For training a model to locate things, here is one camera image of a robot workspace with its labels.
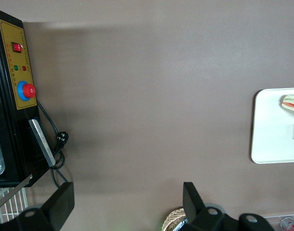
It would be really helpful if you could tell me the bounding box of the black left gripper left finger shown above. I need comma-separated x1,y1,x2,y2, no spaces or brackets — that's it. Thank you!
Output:
0,181,75,231

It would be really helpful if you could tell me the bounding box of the clear plastic container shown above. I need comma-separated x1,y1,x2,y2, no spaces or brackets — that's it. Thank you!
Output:
262,212,294,231

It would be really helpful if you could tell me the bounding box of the shiny metal item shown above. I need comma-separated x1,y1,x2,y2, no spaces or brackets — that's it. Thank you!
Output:
172,216,190,231

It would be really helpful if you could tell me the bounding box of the black power cable with plug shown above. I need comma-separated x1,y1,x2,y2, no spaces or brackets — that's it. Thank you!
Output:
36,99,69,189

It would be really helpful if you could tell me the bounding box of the red and white can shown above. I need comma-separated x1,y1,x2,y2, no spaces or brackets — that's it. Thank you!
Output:
280,217,294,231

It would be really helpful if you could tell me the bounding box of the thin metal strip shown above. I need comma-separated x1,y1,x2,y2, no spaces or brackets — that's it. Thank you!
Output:
0,175,33,213

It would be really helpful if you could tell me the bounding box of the toy sandwich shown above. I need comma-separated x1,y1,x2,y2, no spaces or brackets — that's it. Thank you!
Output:
279,94,294,114

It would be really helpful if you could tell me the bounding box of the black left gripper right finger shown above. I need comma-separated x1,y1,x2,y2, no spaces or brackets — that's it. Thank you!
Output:
179,181,275,231

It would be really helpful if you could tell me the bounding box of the white plastic tray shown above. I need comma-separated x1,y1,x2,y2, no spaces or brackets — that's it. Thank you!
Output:
251,88,294,165

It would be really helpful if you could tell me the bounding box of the yellow control panel plate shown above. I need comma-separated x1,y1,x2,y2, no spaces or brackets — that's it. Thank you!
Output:
0,19,38,111

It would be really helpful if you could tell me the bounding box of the silver metal handle bar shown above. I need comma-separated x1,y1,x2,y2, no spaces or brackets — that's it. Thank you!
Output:
28,118,56,167

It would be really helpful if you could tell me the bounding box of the red rocker switch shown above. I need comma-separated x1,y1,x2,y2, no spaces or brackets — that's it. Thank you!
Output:
11,42,23,54

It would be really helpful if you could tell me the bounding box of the red emergency stop button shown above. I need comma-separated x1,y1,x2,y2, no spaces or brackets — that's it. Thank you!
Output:
16,80,37,101

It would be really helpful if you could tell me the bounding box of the white wire rack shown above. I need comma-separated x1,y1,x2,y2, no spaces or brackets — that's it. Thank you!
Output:
0,187,29,223

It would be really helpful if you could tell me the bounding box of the woven wicker basket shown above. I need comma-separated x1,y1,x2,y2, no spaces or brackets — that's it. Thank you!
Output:
164,207,187,231

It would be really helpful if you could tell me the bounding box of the black machine housing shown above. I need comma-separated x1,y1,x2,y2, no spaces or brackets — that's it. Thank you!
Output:
0,7,51,189

